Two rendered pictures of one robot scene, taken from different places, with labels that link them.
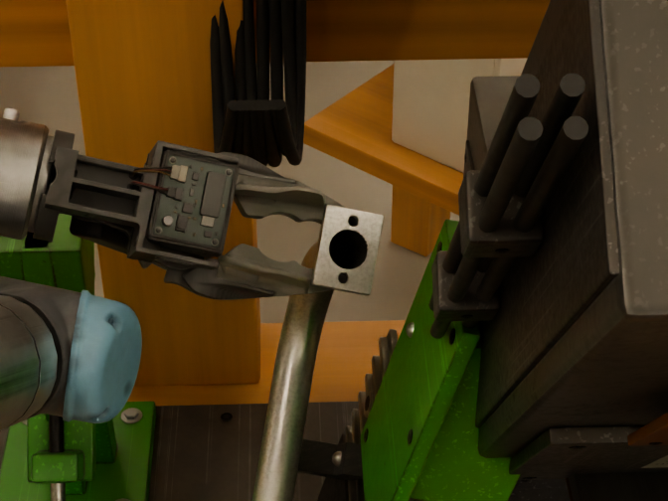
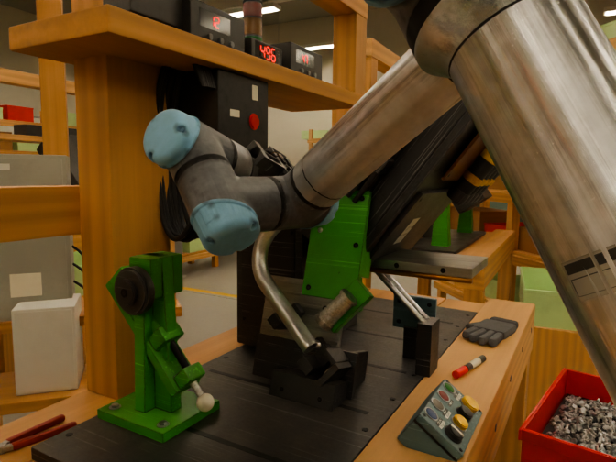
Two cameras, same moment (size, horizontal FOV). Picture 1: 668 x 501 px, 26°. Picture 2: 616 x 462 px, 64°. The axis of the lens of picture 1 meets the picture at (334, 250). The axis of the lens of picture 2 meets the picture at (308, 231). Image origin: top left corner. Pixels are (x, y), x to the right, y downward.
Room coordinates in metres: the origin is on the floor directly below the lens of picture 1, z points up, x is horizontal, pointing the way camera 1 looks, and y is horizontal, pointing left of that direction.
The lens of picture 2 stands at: (0.27, 0.76, 1.30)
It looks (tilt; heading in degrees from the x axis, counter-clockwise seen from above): 7 degrees down; 302
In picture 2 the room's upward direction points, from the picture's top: 1 degrees clockwise
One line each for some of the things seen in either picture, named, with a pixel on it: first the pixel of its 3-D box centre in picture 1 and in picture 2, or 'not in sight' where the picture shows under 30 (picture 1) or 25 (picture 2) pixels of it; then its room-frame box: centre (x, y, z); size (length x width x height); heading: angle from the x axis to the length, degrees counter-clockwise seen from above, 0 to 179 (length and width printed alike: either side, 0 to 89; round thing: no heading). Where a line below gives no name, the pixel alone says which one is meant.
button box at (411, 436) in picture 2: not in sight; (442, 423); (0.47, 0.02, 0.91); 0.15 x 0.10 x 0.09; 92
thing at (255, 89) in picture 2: not in sight; (223, 114); (0.98, -0.04, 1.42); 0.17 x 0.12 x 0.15; 92
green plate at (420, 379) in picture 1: (460, 391); (343, 242); (0.71, -0.09, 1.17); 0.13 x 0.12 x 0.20; 92
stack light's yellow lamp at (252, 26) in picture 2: not in sight; (252, 28); (1.08, -0.27, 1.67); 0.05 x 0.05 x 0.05
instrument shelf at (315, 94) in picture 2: not in sight; (236, 79); (1.03, -0.15, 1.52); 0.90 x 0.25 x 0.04; 92
